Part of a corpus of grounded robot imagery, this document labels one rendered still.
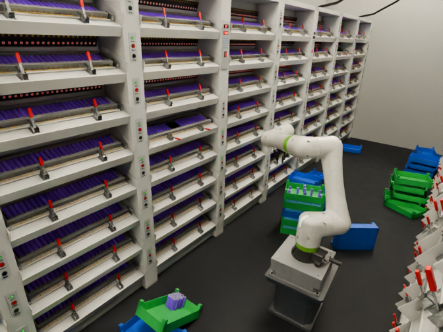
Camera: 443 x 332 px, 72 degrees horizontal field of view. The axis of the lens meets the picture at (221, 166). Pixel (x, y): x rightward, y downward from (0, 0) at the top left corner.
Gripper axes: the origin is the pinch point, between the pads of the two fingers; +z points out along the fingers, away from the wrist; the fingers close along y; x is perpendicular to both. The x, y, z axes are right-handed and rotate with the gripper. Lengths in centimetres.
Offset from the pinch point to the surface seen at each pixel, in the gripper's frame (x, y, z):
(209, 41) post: 39, -50, -77
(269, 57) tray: 75, -6, -34
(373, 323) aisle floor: -111, 44, -1
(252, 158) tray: 15.3, -19.6, 21.6
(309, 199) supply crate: -26.1, 22.0, 15.7
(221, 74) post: 25, -43, -63
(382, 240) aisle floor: -48, 83, 47
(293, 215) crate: -33.3, 11.4, 29.5
